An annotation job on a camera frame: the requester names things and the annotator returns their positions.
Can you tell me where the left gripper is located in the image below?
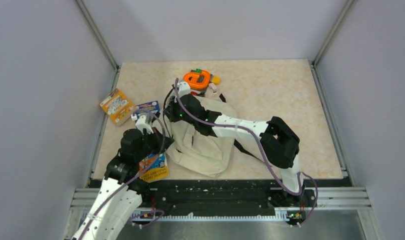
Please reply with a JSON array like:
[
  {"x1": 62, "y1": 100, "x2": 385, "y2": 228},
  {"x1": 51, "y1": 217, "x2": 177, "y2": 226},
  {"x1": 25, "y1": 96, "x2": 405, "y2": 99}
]
[{"x1": 135, "y1": 126, "x2": 175, "y2": 161}]

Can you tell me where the blue book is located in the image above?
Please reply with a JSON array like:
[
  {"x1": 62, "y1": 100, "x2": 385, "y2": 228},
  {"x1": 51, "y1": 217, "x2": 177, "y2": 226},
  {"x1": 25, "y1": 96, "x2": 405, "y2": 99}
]
[{"x1": 133, "y1": 100, "x2": 160, "y2": 118}]

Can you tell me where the orange book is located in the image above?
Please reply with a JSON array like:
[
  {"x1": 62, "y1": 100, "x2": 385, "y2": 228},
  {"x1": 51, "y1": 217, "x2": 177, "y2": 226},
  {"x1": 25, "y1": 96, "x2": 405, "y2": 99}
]
[{"x1": 99, "y1": 88, "x2": 136, "y2": 126}]

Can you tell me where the cream canvas backpack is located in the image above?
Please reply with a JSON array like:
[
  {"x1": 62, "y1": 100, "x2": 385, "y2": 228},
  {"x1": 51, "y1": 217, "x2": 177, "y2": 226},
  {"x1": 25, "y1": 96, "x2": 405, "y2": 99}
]
[{"x1": 164, "y1": 93, "x2": 256, "y2": 178}]

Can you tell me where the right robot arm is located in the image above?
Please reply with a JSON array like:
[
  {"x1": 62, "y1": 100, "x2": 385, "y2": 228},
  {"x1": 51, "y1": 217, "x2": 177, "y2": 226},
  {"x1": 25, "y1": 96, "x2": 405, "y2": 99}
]
[{"x1": 162, "y1": 94, "x2": 304, "y2": 206}]

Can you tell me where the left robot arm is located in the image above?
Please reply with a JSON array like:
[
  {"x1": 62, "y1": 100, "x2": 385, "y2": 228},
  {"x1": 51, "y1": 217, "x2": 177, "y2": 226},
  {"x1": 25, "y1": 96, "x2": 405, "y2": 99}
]
[{"x1": 72, "y1": 127, "x2": 173, "y2": 240}]

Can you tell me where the yellow treehouse book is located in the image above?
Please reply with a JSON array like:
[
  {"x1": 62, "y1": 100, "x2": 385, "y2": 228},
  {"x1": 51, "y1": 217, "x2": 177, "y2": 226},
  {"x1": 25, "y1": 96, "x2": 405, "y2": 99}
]
[{"x1": 139, "y1": 153, "x2": 170, "y2": 183}]

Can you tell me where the orange plastic toy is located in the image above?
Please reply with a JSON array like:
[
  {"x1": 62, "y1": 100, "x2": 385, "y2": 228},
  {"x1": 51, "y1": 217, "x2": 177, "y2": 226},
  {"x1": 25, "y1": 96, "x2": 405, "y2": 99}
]
[{"x1": 182, "y1": 69, "x2": 212, "y2": 89}]

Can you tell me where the pink white eraser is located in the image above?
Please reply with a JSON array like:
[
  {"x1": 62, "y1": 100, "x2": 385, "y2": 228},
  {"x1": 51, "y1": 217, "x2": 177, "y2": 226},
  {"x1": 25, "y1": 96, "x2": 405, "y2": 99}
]
[{"x1": 208, "y1": 82, "x2": 218, "y2": 94}]

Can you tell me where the yellow toy block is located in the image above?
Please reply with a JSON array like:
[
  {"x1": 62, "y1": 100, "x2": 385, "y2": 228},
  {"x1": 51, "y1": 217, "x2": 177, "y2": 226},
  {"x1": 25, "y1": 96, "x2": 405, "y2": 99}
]
[{"x1": 211, "y1": 76, "x2": 221, "y2": 85}]

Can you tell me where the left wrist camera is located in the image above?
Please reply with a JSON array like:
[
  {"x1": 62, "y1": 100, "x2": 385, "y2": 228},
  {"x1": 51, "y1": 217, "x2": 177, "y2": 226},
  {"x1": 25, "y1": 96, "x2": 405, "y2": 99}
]
[{"x1": 131, "y1": 113, "x2": 154, "y2": 134}]

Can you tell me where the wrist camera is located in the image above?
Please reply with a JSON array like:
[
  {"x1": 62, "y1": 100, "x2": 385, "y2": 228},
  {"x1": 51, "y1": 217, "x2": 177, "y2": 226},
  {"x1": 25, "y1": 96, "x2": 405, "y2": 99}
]
[
  {"x1": 131, "y1": 113, "x2": 154, "y2": 134},
  {"x1": 173, "y1": 81, "x2": 191, "y2": 99}
]

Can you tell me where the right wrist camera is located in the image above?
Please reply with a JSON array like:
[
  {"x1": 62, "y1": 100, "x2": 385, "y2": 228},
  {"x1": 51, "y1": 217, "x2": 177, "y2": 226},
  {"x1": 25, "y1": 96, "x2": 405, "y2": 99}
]
[{"x1": 173, "y1": 81, "x2": 191, "y2": 99}]

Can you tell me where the grey toy base plate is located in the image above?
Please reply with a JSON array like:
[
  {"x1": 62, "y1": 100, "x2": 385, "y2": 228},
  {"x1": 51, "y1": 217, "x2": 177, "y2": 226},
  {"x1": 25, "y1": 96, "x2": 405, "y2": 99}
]
[{"x1": 190, "y1": 86, "x2": 208, "y2": 98}]

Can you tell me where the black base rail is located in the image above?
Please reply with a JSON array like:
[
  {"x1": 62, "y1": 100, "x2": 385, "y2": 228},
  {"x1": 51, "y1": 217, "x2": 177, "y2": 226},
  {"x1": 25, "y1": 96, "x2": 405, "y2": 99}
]
[{"x1": 89, "y1": 178, "x2": 352, "y2": 220}]

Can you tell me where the aluminium frame rail left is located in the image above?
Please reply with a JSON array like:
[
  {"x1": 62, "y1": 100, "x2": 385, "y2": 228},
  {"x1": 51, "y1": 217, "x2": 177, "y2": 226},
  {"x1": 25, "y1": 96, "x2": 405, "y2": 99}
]
[{"x1": 61, "y1": 0, "x2": 121, "y2": 240}]

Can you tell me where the aluminium frame rail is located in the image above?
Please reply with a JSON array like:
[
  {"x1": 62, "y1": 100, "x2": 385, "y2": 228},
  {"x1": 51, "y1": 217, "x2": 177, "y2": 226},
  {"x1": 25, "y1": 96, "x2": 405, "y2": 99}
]
[
  {"x1": 309, "y1": 0, "x2": 371, "y2": 210},
  {"x1": 61, "y1": 0, "x2": 121, "y2": 240}
]

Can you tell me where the aluminium frame rail right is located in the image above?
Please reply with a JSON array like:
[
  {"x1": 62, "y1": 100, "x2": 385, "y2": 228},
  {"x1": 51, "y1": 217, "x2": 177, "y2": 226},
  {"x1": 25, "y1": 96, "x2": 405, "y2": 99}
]
[{"x1": 309, "y1": 0, "x2": 371, "y2": 210}]

